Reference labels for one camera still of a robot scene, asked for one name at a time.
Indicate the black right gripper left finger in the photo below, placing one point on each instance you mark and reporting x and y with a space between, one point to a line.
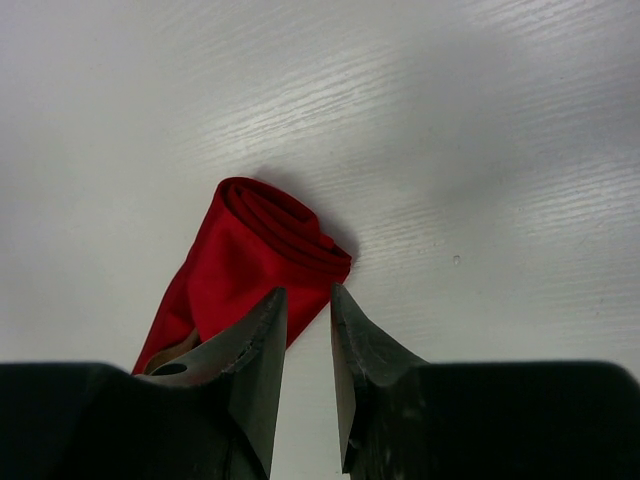
208 414

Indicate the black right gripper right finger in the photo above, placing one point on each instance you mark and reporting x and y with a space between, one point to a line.
401 417

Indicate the red cloth napkin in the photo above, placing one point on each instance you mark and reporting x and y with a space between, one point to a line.
253 238

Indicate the dark wooden spoon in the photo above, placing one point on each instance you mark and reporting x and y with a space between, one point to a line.
171 353

